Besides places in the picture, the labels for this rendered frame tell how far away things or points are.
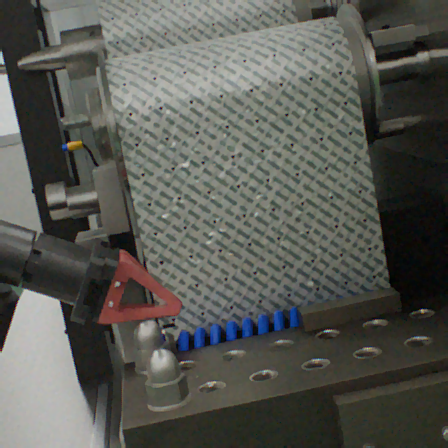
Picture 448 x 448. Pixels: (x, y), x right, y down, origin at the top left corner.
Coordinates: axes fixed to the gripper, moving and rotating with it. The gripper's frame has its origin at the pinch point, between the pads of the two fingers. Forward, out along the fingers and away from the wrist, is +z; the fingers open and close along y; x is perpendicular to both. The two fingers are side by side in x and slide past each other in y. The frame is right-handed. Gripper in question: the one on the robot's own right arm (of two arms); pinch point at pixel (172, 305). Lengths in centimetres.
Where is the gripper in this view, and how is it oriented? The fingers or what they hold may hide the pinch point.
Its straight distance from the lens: 86.6
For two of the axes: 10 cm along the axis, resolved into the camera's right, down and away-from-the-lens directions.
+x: 3.3, -9.4, -1.1
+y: 1.0, 1.6, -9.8
